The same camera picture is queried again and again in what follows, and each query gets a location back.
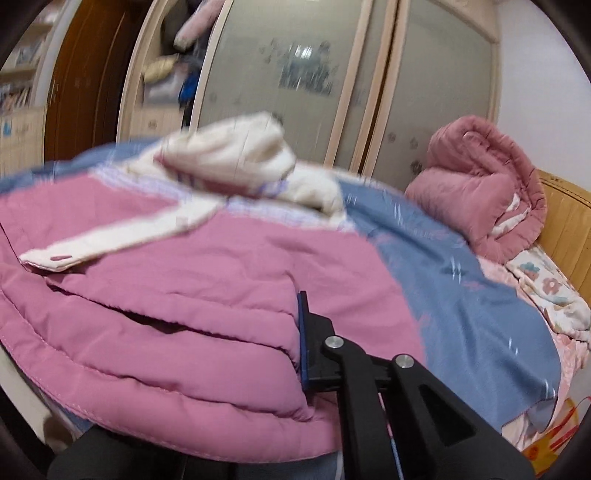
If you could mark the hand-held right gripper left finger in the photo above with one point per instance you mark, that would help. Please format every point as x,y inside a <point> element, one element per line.
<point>115,461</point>

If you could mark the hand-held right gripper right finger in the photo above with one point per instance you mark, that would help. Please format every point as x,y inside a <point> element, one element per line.
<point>302,341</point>

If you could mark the pink and white hooded jacket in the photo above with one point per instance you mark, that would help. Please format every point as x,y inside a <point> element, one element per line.
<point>184,286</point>

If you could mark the blue striped bedsheet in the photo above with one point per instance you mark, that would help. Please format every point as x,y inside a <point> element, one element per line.
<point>452,314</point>

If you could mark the pink quilt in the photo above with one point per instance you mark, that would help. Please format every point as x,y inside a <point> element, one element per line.
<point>471,184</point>

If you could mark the white floral cloth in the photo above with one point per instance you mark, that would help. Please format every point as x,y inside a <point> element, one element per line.
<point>549,286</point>

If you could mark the wooden wardrobe drawer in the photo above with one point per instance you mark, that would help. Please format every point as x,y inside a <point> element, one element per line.
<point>157,120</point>

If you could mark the orange printed cloth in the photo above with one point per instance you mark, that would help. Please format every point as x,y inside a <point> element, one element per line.
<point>554,434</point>

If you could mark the light pink sheet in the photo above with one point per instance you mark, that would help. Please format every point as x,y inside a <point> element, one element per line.
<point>572,364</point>

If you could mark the blue garment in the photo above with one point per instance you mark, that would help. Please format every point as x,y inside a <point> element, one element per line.
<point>187,87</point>

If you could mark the frosted floral sliding door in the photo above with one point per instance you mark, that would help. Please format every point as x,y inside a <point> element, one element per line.
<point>258,60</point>
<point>438,78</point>

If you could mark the clear plastic storage box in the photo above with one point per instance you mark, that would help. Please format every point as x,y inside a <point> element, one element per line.
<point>161,92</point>

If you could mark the wooden headboard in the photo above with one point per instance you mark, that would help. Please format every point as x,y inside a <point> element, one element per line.
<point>568,221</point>

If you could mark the dark grey garment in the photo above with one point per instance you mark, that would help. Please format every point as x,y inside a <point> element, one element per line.
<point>196,53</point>

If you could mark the beige crumpled cloth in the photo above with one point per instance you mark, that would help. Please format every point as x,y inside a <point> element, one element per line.
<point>159,67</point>

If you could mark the light wooden wardrobe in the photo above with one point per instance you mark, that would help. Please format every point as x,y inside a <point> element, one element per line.
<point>138,60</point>

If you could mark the brown wooden door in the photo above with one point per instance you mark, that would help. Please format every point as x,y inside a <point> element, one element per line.
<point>83,92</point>

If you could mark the pink padded garment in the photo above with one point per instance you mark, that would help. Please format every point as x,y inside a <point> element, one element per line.
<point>196,23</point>

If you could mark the light wooden bookshelf cabinet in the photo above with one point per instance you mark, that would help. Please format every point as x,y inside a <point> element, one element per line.
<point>21,124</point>

